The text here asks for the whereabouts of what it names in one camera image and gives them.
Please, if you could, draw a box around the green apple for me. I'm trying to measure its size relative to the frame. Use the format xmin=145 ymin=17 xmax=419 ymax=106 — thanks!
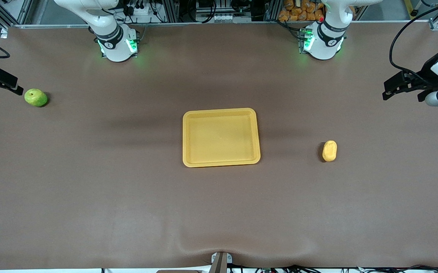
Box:
xmin=24 ymin=88 xmax=48 ymax=107

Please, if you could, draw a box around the yellow potato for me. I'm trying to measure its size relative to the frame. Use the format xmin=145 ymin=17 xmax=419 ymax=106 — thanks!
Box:
xmin=322 ymin=140 xmax=338 ymax=162

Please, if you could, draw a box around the yellow plastic tray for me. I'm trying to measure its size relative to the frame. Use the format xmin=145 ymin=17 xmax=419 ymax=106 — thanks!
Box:
xmin=182 ymin=108 xmax=261 ymax=168

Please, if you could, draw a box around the yellow bar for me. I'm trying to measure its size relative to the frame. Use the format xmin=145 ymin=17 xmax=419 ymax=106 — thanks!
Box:
xmin=404 ymin=0 xmax=419 ymax=16

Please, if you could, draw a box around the orange items pile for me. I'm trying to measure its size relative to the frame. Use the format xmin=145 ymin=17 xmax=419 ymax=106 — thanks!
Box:
xmin=278 ymin=0 xmax=325 ymax=22

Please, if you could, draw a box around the white power strip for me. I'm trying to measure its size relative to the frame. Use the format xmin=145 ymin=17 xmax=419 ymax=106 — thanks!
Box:
xmin=122 ymin=2 xmax=155 ymax=16

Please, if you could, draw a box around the brown table mat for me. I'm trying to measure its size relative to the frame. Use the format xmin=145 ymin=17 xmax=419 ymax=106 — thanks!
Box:
xmin=0 ymin=21 xmax=438 ymax=270

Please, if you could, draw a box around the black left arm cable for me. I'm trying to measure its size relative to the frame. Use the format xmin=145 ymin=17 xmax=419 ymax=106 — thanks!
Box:
xmin=389 ymin=0 xmax=438 ymax=82

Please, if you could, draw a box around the silver table edge rail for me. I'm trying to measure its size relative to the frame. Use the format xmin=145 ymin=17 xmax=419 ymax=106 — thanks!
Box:
xmin=12 ymin=20 xmax=432 ymax=29

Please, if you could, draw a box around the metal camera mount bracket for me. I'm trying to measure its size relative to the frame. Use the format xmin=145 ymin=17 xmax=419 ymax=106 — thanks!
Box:
xmin=210 ymin=252 xmax=233 ymax=273

